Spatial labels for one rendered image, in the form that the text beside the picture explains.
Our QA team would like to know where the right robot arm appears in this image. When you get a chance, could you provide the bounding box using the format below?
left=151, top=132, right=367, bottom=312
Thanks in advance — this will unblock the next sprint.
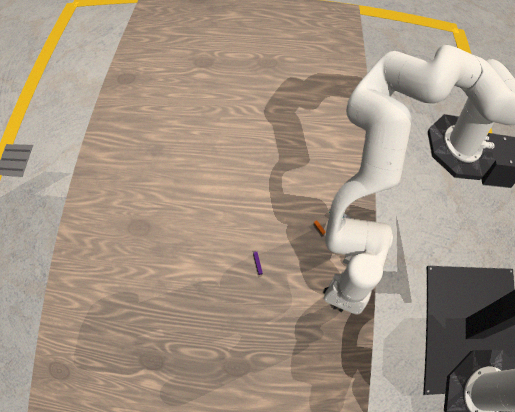
left=325, top=45, right=515, bottom=303

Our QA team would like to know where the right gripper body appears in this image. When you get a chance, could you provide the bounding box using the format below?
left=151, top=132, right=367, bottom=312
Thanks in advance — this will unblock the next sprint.
left=324, top=279, right=371, bottom=314

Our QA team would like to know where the purple rod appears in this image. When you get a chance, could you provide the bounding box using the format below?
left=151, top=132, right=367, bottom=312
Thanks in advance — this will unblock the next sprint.
left=253, top=252, right=263, bottom=275

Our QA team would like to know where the orange rod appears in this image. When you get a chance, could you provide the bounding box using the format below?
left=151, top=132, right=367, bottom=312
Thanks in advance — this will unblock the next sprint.
left=314, top=221, right=325, bottom=235

